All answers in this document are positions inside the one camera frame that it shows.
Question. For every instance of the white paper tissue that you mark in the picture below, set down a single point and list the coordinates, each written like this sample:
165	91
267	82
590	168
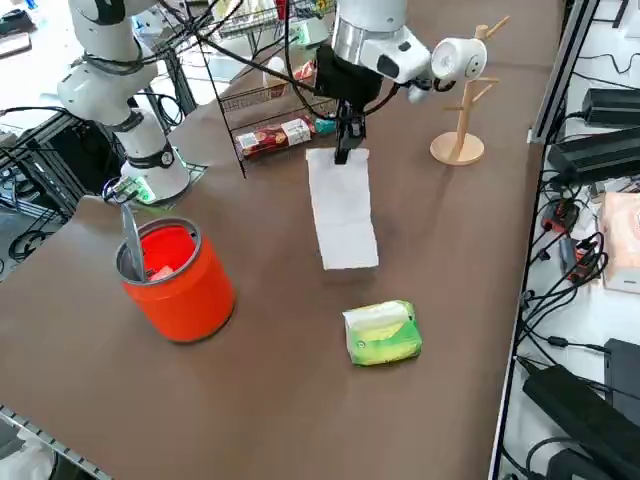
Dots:
375	312
345	215

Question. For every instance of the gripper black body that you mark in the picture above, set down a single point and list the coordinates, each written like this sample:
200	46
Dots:
345	80

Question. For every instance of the black box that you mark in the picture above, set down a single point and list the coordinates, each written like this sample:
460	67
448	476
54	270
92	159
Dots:
625	370

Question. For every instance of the orange round bin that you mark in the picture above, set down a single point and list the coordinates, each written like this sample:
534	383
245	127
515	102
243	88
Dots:
185	300

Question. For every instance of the wooden mug tree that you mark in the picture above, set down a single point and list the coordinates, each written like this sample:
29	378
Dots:
457	147

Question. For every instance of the green lid white jar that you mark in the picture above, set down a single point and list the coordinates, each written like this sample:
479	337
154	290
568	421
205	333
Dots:
312	32

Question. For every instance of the green tissue pack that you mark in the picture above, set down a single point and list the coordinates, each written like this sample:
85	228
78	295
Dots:
385	345

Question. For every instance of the red black plug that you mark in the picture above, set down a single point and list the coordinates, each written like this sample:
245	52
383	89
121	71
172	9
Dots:
580	262
560	217

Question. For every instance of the pink tissue box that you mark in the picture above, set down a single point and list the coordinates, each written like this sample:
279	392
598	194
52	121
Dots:
622	240

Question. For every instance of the aluminium camera post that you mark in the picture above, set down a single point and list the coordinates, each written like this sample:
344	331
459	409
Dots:
565	65

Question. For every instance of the white cap drink bottle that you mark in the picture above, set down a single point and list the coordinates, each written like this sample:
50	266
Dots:
276	66

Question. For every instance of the perforated metal rail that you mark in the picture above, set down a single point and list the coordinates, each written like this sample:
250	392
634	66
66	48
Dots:
50	440

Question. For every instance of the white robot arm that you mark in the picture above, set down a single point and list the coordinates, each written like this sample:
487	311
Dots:
100	90

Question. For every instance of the large black power brick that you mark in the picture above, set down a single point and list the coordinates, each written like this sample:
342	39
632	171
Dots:
575	410

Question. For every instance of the red white cookie box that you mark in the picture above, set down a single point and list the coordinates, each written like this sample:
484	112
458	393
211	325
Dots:
275	137

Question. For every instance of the teal snack packet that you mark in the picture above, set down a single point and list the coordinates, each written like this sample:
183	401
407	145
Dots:
327	126

